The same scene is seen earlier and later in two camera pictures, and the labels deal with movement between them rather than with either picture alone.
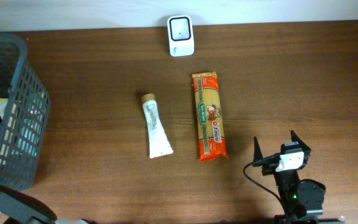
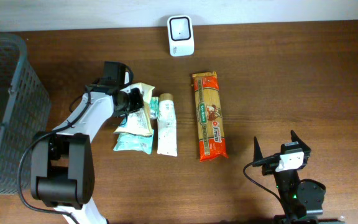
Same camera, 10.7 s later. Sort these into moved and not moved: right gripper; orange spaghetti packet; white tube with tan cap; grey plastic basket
Moved: white tube with tan cap
Not moved: right gripper; grey plastic basket; orange spaghetti packet
